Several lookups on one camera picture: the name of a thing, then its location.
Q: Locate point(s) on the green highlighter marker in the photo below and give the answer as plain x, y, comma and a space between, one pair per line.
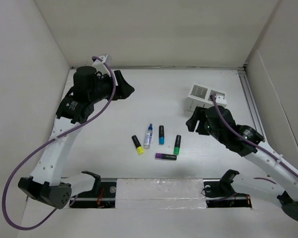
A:
177, 145

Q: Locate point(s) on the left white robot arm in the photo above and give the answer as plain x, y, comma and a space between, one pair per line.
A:
45, 183

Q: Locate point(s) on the purple highlighter marker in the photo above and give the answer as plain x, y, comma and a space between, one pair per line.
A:
161, 156

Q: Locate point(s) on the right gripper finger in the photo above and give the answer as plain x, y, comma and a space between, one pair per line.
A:
199, 114
193, 124

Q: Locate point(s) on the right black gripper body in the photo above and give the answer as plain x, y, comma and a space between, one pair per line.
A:
214, 132

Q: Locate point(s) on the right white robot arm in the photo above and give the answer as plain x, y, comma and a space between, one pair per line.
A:
279, 188

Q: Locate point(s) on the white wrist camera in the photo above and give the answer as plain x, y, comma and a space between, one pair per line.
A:
99, 63
218, 97

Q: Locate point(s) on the small clear spray bottle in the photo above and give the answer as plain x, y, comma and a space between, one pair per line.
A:
148, 137

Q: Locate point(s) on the aluminium side rail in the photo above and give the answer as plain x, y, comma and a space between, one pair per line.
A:
251, 102

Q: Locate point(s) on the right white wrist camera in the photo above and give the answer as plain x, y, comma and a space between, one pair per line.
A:
218, 97

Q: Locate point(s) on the blue highlighter marker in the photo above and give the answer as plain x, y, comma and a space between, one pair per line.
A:
161, 136

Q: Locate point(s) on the metal base rail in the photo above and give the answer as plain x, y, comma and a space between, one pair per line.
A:
156, 193

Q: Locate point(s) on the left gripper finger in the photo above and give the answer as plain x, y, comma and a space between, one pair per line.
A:
122, 83
123, 92

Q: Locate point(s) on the yellow highlighter marker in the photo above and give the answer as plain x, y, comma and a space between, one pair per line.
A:
137, 145

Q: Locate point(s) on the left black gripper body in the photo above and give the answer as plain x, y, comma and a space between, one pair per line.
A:
105, 89

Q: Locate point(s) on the white slotted desk organizer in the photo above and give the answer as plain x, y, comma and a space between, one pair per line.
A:
198, 96

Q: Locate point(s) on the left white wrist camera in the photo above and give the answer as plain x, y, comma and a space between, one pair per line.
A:
99, 63

